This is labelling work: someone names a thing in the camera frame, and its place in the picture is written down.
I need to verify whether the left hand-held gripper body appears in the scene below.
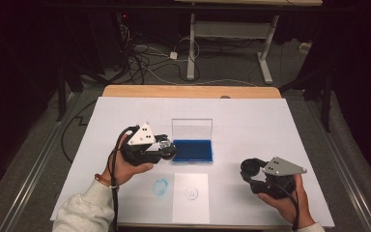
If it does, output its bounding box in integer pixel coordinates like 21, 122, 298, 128
122, 122, 162, 167

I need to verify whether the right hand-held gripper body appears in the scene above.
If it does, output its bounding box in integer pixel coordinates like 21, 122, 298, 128
249, 157, 307, 200

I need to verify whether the stamp with clear handle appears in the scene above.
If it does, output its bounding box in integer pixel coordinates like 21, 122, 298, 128
157, 136, 178, 157

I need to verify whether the black round stamp cap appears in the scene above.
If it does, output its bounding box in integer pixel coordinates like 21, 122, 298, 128
240, 158, 263, 181

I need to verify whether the blue ink pad case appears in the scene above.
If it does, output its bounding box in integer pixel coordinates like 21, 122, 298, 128
171, 118, 214, 164

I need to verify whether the person's left hand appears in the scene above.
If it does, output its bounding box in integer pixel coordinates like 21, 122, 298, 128
100, 133, 155, 188

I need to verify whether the person's right hand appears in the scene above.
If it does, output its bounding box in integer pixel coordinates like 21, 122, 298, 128
257, 173, 317, 230

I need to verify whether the large white table mat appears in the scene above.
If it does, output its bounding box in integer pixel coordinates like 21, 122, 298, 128
50, 96, 335, 229

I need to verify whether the small white paper sheet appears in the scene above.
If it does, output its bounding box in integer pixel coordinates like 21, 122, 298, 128
172, 172, 211, 224

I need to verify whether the black metal stand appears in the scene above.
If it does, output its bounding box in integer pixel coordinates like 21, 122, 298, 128
279, 64, 333, 133
56, 64, 85, 123

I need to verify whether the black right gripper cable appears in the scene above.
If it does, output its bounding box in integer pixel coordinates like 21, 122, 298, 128
279, 188, 301, 232

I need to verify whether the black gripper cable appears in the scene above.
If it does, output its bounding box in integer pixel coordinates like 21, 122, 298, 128
107, 125, 139, 232
279, 188, 301, 232

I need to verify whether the red bracelet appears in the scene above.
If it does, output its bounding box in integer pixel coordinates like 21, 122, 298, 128
94, 173, 120, 190

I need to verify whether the metal floor rail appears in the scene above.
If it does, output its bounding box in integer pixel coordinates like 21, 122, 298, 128
0, 93, 78, 232
305, 100, 371, 232

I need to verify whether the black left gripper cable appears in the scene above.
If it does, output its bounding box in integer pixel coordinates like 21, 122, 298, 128
107, 125, 139, 232

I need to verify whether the tangle of floor cables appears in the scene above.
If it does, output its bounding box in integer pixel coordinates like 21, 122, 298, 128
119, 22, 262, 88

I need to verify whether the black floor cable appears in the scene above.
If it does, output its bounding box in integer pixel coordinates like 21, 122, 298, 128
60, 100, 97, 163

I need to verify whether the white metal desk frame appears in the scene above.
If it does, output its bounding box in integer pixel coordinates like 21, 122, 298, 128
173, 0, 324, 85

